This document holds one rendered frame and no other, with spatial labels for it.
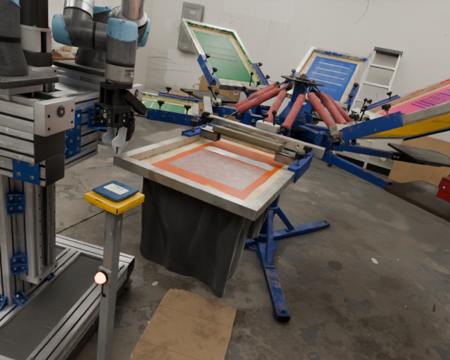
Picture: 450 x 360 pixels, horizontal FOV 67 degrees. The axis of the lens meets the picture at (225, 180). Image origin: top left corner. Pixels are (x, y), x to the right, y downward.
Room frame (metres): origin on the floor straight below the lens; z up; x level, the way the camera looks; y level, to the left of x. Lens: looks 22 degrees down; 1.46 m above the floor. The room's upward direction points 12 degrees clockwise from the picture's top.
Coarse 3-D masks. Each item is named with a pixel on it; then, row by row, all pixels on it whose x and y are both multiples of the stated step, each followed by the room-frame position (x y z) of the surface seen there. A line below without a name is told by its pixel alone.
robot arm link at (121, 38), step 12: (108, 24) 0.90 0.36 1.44; (120, 24) 0.89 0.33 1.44; (132, 24) 0.91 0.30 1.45; (108, 36) 0.90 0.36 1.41; (120, 36) 0.89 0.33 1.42; (132, 36) 0.91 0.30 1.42; (108, 48) 0.90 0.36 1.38; (120, 48) 0.89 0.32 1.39; (132, 48) 0.91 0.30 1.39; (108, 60) 0.89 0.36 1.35; (120, 60) 0.89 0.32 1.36; (132, 60) 0.91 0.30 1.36
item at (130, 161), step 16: (160, 144) 1.40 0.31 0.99; (176, 144) 1.50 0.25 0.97; (128, 160) 1.15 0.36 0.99; (144, 176) 1.11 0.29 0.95; (160, 176) 1.09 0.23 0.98; (176, 176) 1.09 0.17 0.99; (288, 176) 1.33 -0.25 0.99; (192, 192) 1.04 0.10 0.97; (208, 192) 1.02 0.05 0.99; (272, 192) 1.13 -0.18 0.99; (224, 208) 0.99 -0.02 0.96; (240, 208) 0.97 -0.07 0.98; (256, 208) 0.97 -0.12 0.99
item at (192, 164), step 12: (204, 144) 1.65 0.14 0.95; (216, 144) 1.69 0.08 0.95; (228, 144) 1.73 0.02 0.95; (180, 156) 1.40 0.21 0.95; (192, 156) 1.43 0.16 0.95; (204, 156) 1.46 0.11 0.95; (216, 156) 1.50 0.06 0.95; (228, 156) 1.53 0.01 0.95; (168, 168) 1.24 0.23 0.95; (180, 168) 1.26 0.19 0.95; (192, 168) 1.29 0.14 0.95; (204, 168) 1.32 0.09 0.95; (216, 168) 1.35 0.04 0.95; (192, 180) 1.17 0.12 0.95
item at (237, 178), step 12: (252, 156) 1.61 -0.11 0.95; (264, 156) 1.65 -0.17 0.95; (228, 168) 1.38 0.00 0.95; (240, 168) 1.41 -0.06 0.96; (252, 168) 1.44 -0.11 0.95; (276, 168) 1.51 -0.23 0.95; (204, 180) 1.19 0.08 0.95; (216, 180) 1.22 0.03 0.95; (228, 180) 1.24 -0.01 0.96; (240, 180) 1.27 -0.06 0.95; (252, 180) 1.29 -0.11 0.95; (264, 180) 1.32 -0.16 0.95; (228, 192) 1.13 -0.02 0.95; (240, 192) 1.15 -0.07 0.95
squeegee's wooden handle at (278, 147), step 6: (216, 126) 1.64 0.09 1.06; (222, 126) 1.69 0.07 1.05; (222, 132) 1.63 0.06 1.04; (228, 132) 1.62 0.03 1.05; (234, 132) 1.61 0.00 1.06; (240, 132) 1.64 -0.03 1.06; (240, 138) 1.59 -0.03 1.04; (246, 138) 1.58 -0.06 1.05; (252, 138) 1.57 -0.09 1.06; (258, 138) 1.59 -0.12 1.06; (258, 144) 1.56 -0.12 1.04; (264, 144) 1.54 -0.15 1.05; (270, 144) 1.54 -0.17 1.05; (276, 144) 1.53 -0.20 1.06; (276, 150) 1.52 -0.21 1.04
